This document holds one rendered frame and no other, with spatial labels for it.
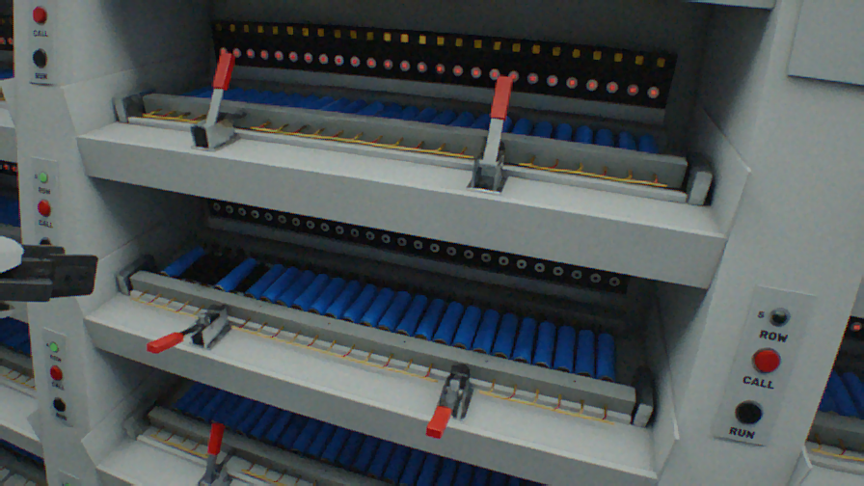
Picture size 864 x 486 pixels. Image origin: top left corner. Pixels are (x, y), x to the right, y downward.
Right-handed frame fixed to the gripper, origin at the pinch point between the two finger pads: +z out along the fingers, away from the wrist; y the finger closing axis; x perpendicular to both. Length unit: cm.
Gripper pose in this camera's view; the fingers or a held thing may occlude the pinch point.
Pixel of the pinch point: (53, 270)
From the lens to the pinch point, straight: 45.6
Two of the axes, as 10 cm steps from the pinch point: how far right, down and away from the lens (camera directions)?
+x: -1.8, 9.8, 0.2
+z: 2.5, 0.3, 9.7
